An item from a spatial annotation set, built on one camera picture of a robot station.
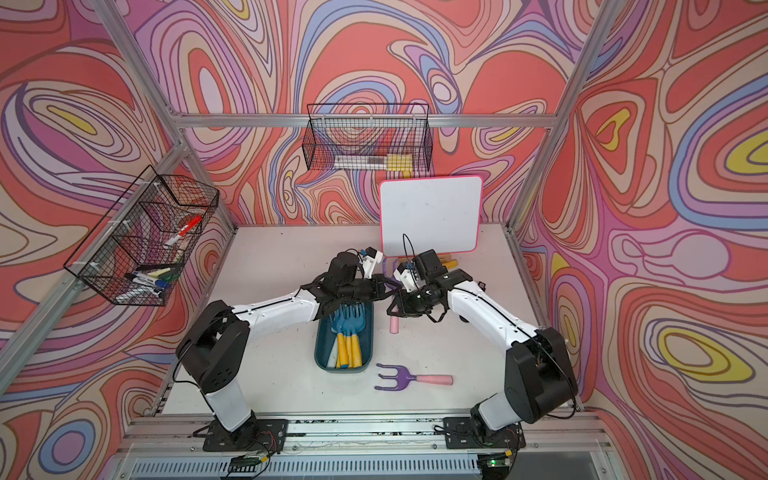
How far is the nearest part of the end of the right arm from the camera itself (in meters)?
0.61

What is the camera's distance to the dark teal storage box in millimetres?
830

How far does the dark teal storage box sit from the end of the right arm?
0.50ft
